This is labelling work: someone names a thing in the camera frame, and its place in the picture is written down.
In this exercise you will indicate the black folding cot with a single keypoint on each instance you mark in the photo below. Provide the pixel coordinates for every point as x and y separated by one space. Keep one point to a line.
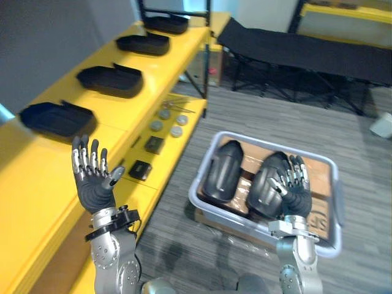
291 49

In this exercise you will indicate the yellow shelf with black frame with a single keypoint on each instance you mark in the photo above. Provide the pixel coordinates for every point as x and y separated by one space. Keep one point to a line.
346 21

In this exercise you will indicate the thin metal rods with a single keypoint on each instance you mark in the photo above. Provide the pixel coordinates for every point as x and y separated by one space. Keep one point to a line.
179 105

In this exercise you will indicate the silver robot torso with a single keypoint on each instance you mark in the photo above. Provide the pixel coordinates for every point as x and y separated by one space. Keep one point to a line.
196 284

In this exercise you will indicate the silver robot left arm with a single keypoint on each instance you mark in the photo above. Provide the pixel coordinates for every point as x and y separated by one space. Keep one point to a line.
114 257

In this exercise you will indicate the small red object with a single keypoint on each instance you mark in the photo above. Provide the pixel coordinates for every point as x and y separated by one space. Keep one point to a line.
212 72

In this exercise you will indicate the small black square box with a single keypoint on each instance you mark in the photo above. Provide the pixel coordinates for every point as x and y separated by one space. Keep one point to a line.
154 144
140 169

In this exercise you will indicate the grey plastic bin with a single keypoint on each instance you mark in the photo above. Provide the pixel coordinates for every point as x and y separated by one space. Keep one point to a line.
214 211

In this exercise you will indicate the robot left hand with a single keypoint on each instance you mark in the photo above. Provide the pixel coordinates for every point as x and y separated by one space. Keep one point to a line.
93 190

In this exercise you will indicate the white plastic container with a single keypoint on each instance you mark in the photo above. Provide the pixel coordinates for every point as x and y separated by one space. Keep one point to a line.
382 125

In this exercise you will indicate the yellow shelf unit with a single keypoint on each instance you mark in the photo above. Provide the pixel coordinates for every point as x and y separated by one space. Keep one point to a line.
39 183

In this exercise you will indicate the round grey metal disc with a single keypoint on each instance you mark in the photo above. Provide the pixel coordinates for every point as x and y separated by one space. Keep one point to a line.
176 131
156 125
164 114
182 119

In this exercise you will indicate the black plastic housing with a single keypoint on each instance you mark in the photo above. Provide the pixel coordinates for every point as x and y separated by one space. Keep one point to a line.
167 23
110 79
144 44
225 173
266 186
58 121

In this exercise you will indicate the brown cardboard box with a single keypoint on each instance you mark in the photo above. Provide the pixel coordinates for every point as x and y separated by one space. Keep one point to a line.
320 180

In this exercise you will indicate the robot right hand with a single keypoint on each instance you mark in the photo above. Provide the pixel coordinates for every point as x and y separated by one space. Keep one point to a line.
298 199

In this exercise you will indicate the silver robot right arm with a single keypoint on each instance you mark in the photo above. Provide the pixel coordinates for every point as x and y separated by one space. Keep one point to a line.
298 254

